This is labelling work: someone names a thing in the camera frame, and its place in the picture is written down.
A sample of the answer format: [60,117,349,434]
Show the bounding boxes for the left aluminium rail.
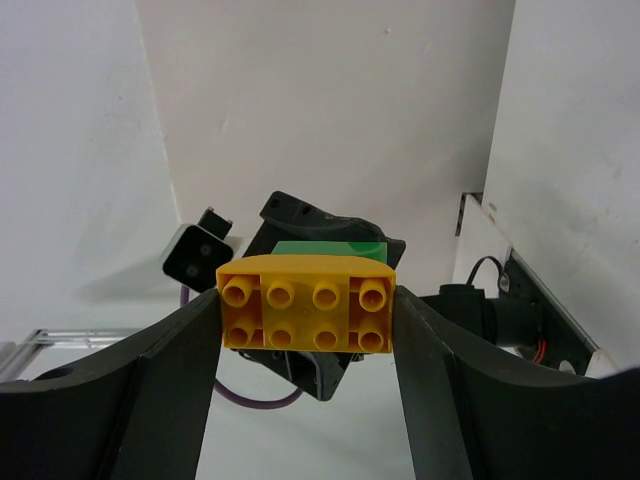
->
[1,328,140,383]

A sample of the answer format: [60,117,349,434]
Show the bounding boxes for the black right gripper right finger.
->
[393,286,639,479]

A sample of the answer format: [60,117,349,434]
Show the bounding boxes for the yellow sloped lego brick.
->
[216,254,396,354]

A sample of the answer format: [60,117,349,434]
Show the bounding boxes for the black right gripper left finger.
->
[1,289,222,479]

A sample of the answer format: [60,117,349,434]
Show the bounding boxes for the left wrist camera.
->
[161,207,234,293]

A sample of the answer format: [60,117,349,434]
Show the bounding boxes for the green lego brick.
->
[271,241,388,264]

